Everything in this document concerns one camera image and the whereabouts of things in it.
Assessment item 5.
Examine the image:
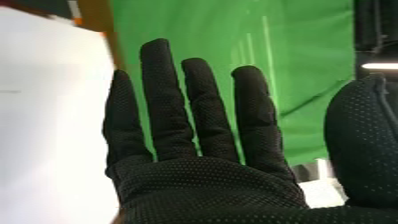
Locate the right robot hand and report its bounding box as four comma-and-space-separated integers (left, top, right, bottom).
101, 37, 398, 224

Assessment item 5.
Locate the white sheet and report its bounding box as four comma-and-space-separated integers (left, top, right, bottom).
0, 5, 121, 224

